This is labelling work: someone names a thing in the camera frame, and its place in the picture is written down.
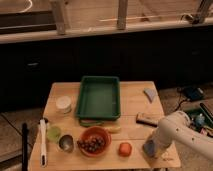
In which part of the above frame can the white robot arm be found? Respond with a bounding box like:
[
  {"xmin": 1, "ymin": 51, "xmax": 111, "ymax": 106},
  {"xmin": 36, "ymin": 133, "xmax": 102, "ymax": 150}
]
[{"xmin": 142, "ymin": 111, "xmax": 213, "ymax": 161}]

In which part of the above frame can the black and tan brush block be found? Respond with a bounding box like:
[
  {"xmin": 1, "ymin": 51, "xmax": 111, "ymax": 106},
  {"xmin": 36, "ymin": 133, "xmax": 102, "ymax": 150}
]
[{"xmin": 136, "ymin": 113, "xmax": 158, "ymax": 127}]

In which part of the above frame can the orange fruit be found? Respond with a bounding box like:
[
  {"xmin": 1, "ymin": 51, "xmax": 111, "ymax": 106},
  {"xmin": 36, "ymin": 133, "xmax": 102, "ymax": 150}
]
[{"xmin": 118, "ymin": 142, "xmax": 132, "ymax": 157}]

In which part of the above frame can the dark grapes bunch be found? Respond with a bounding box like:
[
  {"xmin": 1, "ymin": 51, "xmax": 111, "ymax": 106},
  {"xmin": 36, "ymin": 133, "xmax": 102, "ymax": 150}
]
[{"xmin": 77, "ymin": 136, "xmax": 105, "ymax": 152}]

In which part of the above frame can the green plastic tray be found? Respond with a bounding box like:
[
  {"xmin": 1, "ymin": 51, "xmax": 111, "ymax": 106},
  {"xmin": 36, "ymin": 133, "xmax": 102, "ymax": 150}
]
[{"xmin": 76, "ymin": 76, "xmax": 121, "ymax": 121}]

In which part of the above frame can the metal cup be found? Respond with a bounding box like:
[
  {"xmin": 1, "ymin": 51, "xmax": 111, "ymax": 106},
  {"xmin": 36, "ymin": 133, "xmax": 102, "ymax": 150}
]
[{"xmin": 59, "ymin": 135, "xmax": 74, "ymax": 153}]

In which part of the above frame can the green bin with items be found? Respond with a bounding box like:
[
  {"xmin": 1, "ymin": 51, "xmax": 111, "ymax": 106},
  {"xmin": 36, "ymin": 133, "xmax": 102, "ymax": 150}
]
[{"xmin": 186, "ymin": 103, "xmax": 213, "ymax": 138}]

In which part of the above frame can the green cucumber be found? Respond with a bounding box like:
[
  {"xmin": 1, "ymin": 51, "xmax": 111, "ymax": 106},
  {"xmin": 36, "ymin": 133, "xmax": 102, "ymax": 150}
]
[{"xmin": 79, "ymin": 120, "xmax": 103, "ymax": 127}]

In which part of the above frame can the wooden folding table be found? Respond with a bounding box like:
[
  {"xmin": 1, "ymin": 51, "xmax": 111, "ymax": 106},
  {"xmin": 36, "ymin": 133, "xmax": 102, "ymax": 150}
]
[{"xmin": 29, "ymin": 81, "xmax": 181, "ymax": 171}]

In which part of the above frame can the white round container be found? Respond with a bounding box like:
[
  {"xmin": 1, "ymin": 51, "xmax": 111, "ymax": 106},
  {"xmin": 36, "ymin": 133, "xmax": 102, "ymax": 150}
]
[{"xmin": 56, "ymin": 96, "xmax": 71, "ymax": 114}]

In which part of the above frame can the red bowl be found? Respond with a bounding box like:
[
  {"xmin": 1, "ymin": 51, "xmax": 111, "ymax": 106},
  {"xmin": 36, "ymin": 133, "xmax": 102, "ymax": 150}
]
[{"xmin": 77, "ymin": 126, "xmax": 111, "ymax": 157}]

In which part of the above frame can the light green cup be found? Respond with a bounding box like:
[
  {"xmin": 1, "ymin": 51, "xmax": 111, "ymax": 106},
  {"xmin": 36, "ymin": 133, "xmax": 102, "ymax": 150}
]
[{"xmin": 47, "ymin": 126, "xmax": 61, "ymax": 143}]

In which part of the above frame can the blue sponge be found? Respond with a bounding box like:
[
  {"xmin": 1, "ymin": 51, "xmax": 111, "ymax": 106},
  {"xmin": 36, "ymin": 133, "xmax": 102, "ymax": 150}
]
[{"xmin": 143, "ymin": 140, "xmax": 155, "ymax": 157}]

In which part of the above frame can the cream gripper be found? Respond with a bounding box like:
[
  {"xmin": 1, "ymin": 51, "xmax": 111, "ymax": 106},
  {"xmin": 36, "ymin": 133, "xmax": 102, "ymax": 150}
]
[{"xmin": 142, "ymin": 134, "xmax": 162, "ymax": 158}]

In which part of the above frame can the black pole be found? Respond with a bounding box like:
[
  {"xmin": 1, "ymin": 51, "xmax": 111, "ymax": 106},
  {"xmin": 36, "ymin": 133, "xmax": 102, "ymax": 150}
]
[{"xmin": 22, "ymin": 123, "xmax": 28, "ymax": 171}]

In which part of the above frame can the black device on floor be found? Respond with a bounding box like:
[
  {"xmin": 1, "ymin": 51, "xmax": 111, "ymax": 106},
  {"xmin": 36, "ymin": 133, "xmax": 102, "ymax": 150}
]
[{"xmin": 183, "ymin": 86, "xmax": 204, "ymax": 101}]

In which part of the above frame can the yellow banana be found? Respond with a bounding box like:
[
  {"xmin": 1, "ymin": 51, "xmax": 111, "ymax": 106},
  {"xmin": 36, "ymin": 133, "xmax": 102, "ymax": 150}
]
[{"xmin": 104, "ymin": 126, "xmax": 121, "ymax": 134}]

